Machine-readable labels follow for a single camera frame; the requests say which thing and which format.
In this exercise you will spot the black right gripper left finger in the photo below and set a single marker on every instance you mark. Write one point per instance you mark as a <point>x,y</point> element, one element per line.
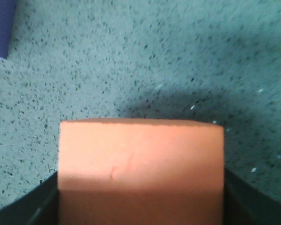
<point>38,207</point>

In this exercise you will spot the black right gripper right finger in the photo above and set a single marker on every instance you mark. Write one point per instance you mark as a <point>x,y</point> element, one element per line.
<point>245,205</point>

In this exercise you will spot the orange foam cube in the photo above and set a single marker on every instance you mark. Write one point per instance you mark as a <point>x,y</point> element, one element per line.
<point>140,172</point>

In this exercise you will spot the purple foam cube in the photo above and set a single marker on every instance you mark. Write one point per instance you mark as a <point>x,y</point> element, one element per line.
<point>7,12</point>

